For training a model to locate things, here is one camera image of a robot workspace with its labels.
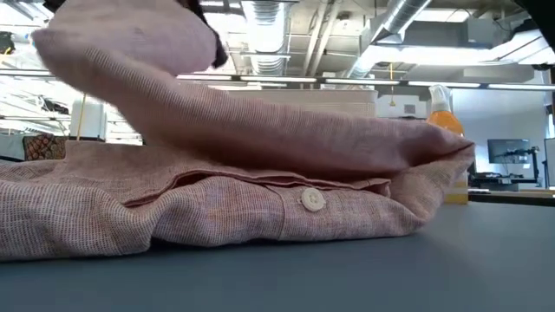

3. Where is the tan wooden desk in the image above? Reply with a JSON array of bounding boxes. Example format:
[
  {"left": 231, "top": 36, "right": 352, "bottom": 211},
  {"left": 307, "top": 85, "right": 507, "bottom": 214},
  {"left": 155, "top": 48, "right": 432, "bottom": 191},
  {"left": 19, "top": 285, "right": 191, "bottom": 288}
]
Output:
[{"left": 467, "top": 189, "right": 555, "bottom": 207}]

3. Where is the white plastic laundry bin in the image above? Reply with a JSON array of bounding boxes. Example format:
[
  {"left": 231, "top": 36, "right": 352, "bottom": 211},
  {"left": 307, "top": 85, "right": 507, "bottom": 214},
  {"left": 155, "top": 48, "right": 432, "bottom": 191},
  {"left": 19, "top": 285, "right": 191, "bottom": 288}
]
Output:
[{"left": 225, "top": 88, "right": 379, "bottom": 119}]

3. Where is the orange spray bottle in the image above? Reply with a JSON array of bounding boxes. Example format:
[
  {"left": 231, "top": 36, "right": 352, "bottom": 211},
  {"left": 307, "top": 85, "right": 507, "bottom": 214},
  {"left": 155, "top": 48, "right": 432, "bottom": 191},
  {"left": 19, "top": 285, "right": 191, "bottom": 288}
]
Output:
[{"left": 427, "top": 84, "right": 470, "bottom": 205}]

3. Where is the black and white pillar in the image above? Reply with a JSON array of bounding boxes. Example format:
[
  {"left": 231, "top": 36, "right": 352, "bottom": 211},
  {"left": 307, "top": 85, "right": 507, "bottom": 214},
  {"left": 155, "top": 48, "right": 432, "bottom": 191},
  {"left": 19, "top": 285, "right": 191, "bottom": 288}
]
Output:
[{"left": 69, "top": 99, "right": 108, "bottom": 142}]

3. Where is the pink garment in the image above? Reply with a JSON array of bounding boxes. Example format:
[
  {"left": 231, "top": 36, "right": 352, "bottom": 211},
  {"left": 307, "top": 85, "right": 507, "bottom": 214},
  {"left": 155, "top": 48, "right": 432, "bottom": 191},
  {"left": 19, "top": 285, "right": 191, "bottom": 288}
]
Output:
[{"left": 0, "top": 0, "right": 477, "bottom": 262}]

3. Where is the silver ceiling air duct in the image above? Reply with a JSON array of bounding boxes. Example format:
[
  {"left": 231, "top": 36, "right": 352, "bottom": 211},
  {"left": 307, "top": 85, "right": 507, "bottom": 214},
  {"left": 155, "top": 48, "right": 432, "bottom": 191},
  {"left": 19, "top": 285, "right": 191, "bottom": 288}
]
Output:
[{"left": 240, "top": 0, "right": 291, "bottom": 77}]

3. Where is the long ceiling light bar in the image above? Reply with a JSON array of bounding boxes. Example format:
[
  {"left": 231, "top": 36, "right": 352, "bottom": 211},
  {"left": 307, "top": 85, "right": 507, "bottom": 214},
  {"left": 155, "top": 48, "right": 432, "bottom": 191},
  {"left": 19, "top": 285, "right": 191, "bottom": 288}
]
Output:
[{"left": 0, "top": 68, "right": 555, "bottom": 91}]

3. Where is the patterned red fabric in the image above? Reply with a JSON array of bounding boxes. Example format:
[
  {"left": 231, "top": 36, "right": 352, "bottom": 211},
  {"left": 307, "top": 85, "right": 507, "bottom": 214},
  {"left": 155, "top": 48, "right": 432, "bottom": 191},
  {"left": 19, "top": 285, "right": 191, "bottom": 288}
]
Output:
[{"left": 22, "top": 133, "right": 69, "bottom": 162}]

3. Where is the wall-side monitor on arm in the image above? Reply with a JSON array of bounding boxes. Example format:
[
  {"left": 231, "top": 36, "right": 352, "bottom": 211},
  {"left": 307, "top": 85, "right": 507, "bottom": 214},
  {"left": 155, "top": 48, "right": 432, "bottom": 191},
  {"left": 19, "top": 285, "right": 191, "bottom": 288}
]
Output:
[{"left": 486, "top": 138, "right": 541, "bottom": 183}]

